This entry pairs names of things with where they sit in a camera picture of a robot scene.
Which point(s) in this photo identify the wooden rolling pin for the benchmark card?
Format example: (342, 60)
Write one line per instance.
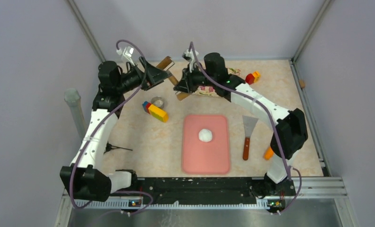
(165, 65)

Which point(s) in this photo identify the grey cylinder post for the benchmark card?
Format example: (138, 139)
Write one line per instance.
(73, 100)

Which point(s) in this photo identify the floral yellow tray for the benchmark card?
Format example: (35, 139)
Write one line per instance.
(210, 91)

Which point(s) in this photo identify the yellow multicolour toy block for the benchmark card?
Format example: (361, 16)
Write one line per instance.
(155, 111)

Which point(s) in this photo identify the orange toy carrot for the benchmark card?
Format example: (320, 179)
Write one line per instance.
(268, 154)

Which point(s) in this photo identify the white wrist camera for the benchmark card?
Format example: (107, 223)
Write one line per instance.
(188, 55)
(126, 54)

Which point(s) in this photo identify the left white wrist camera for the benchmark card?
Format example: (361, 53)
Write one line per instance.
(126, 54)

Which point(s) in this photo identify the small black tripod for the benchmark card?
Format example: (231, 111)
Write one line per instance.
(115, 147)

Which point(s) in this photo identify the small wooden wall knob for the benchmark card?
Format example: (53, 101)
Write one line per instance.
(302, 83)

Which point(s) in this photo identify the pink plastic tray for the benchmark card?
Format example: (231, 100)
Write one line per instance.
(206, 158)

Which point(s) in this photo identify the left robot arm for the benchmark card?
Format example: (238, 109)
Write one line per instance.
(83, 179)

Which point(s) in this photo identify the red orange toy block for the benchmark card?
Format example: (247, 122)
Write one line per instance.
(252, 77)

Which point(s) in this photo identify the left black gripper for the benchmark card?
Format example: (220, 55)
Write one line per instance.
(153, 81)

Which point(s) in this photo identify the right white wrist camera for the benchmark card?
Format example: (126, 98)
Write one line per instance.
(188, 55)

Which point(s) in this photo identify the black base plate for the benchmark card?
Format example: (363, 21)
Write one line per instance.
(212, 190)

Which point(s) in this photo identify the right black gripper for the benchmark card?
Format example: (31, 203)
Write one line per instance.
(186, 84)

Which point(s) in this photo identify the metal scraper wooden handle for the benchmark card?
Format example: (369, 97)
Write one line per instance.
(249, 124)

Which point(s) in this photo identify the white dough ball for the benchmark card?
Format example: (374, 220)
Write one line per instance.
(205, 135)

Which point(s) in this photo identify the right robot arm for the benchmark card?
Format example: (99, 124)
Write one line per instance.
(288, 126)

